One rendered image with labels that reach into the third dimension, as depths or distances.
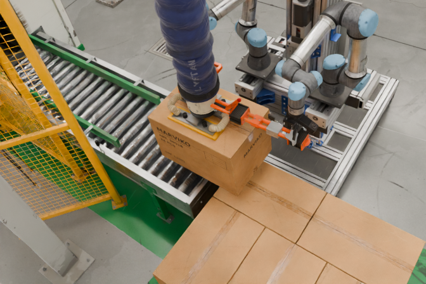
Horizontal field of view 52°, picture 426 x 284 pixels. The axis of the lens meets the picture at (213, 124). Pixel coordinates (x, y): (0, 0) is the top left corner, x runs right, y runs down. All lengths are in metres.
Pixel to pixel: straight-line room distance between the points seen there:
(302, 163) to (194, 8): 1.75
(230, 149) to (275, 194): 0.58
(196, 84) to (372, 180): 1.82
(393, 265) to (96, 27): 3.99
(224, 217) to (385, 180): 1.39
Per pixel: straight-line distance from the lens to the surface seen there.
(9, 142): 2.96
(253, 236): 2.68
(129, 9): 5.42
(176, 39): 2.03
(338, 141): 3.48
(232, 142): 2.39
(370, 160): 3.67
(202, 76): 2.20
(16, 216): 2.84
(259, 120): 2.28
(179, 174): 2.96
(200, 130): 2.45
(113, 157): 3.12
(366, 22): 2.16
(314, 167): 3.33
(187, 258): 2.68
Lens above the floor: 2.98
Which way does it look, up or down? 50 degrees down
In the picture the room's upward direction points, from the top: 11 degrees counter-clockwise
